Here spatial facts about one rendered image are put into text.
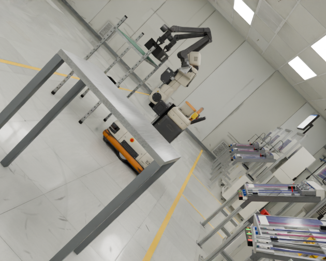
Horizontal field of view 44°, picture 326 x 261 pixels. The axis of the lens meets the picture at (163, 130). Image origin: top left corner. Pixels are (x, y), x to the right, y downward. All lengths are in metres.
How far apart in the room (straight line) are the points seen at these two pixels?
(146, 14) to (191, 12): 1.31
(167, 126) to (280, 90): 7.67
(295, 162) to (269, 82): 4.45
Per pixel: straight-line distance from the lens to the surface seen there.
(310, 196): 4.34
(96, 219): 1.83
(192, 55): 4.36
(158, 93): 4.36
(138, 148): 4.22
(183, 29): 4.29
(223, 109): 11.49
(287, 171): 7.55
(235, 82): 11.52
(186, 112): 4.34
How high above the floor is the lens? 1.12
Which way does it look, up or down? 8 degrees down
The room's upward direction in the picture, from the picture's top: 46 degrees clockwise
